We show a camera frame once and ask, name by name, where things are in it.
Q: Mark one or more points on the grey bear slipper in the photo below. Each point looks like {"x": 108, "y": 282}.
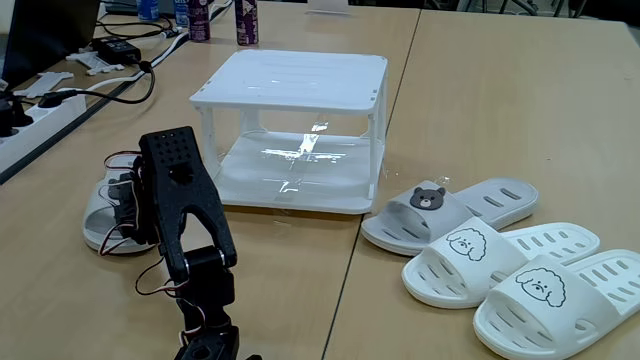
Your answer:
{"x": 400, "y": 210}
{"x": 95, "y": 220}

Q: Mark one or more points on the white puppy slipper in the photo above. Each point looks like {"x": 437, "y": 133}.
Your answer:
{"x": 505, "y": 255}
{"x": 590, "y": 315}

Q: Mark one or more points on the white two-tier shoe rack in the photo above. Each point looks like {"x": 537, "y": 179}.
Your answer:
{"x": 300, "y": 80}

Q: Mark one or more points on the white power strip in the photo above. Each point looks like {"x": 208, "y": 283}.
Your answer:
{"x": 40, "y": 130}

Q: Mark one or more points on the white flat plastic part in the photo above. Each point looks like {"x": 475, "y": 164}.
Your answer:
{"x": 92, "y": 61}
{"x": 42, "y": 82}

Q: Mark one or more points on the black plug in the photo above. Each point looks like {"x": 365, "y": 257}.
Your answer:
{"x": 10, "y": 117}

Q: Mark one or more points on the black power adapter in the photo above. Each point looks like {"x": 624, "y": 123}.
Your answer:
{"x": 116, "y": 50}

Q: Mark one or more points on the clear tape strip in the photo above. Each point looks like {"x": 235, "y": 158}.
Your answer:
{"x": 389, "y": 173}
{"x": 442, "y": 179}
{"x": 282, "y": 217}

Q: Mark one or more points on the black laptop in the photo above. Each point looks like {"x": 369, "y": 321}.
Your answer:
{"x": 50, "y": 35}

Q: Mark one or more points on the purple drink can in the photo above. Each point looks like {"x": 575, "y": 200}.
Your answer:
{"x": 246, "y": 22}
{"x": 199, "y": 22}

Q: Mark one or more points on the blue drink can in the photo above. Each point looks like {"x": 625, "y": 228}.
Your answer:
{"x": 180, "y": 12}
{"x": 147, "y": 9}

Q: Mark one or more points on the metal chair base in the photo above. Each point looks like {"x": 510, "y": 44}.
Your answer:
{"x": 527, "y": 6}

